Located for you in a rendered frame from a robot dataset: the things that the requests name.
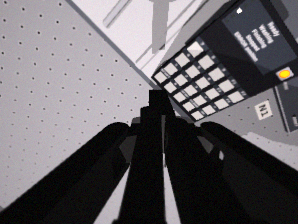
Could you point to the white plate washer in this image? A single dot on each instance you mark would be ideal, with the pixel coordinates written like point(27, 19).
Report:
point(207, 54)

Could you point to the white label reading n1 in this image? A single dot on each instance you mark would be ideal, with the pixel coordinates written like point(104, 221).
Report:
point(263, 110)

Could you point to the grey flat base plate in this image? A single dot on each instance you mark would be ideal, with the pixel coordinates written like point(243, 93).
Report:
point(61, 83)

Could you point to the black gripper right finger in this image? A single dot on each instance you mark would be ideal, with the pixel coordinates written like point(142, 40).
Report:
point(266, 187)

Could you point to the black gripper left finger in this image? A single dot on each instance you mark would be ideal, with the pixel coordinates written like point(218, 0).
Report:
point(76, 191)

